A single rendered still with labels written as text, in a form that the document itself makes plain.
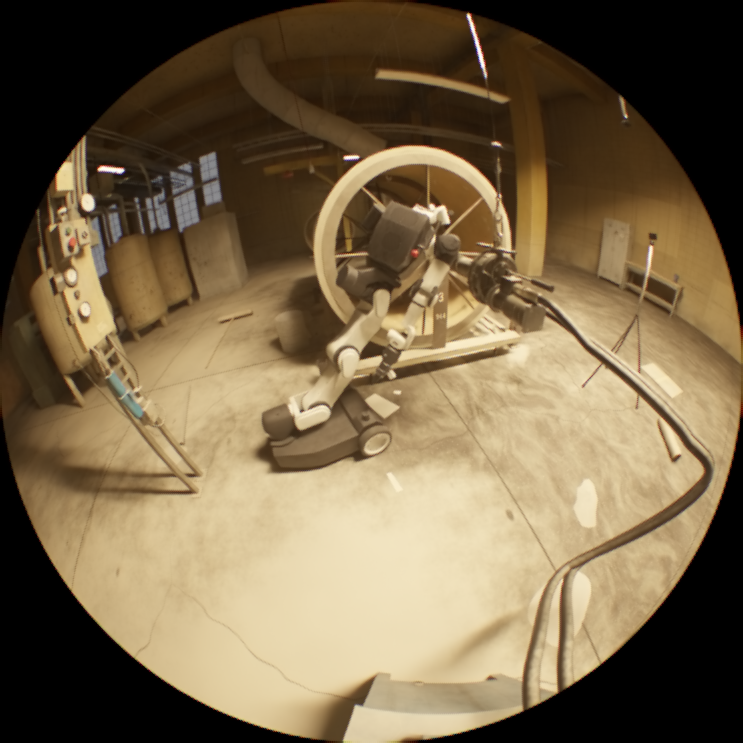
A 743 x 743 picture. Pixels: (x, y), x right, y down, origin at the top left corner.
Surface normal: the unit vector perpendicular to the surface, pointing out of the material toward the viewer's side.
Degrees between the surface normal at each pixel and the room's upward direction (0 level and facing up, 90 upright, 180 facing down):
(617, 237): 90
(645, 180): 90
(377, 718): 0
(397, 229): 74
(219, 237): 90
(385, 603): 0
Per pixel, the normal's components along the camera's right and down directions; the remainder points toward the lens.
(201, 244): 0.22, 0.54
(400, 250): -0.40, 0.32
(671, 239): -0.97, 0.20
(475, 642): -0.09, -0.82
